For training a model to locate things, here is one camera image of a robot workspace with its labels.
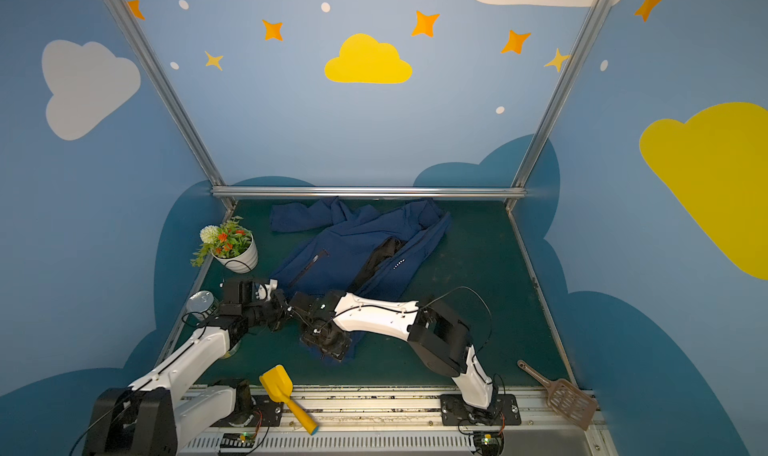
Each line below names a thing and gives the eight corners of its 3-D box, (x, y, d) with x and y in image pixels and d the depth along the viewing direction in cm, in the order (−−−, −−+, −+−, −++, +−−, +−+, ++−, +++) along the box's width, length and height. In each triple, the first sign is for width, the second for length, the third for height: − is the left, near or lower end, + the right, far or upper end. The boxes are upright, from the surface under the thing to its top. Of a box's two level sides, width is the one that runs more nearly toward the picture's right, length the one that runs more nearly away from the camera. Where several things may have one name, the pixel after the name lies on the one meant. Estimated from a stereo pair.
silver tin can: (191, 320, 91) (181, 312, 86) (201, 299, 96) (191, 290, 91) (214, 320, 91) (205, 312, 86) (223, 299, 96) (214, 290, 91)
